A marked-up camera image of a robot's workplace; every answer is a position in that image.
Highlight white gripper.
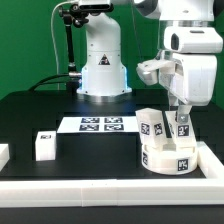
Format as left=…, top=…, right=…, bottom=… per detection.
left=136, top=52, right=217, bottom=123

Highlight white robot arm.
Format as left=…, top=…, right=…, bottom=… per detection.
left=80, top=0, right=223, bottom=123

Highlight white tag sheet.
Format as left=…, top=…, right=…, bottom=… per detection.
left=57, top=116, right=138, bottom=134

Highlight white part at left edge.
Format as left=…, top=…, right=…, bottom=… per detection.
left=0, top=144, right=10, bottom=171

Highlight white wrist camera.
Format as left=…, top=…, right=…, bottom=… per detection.
left=163, top=26, right=223, bottom=54

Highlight white L-shaped border frame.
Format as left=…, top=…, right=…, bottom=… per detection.
left=0, top=142, right=224, bottom=208

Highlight grey camera on pole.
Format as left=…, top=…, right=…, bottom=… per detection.
left=78, top=0, right=113, bottom=13

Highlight black cables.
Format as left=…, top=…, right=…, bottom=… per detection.
left=28, top=73, right=72, bottom=92

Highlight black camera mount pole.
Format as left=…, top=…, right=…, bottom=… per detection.
left=59, top=7, right=88, bottom=95

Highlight white cable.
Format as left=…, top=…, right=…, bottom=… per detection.
left=50, top=0, right=78, bottom=76

